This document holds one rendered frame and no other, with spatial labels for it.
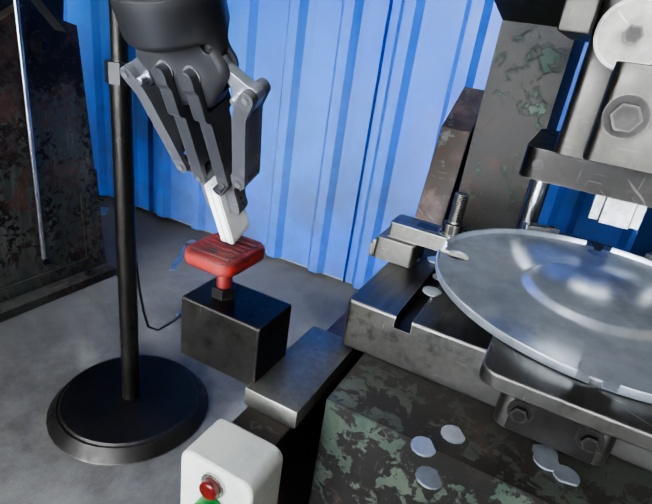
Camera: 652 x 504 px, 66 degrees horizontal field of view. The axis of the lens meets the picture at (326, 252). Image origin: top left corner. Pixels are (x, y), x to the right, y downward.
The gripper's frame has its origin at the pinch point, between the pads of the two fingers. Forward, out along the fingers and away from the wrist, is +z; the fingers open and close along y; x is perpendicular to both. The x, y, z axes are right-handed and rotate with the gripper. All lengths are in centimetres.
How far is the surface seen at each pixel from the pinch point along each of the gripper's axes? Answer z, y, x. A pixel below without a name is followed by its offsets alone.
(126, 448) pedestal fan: 80, -43, -10
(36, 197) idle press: 64, -116, 35
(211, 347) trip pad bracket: 11.7, 0.9, -8.4
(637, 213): 5.7, 34.7, 20.8
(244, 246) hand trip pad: 4.2, 1.3, -0.6
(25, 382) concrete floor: 84, -83, -8
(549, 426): 14.1, 32.5, -0.9
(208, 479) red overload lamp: 11.7, 8.5, -18.9
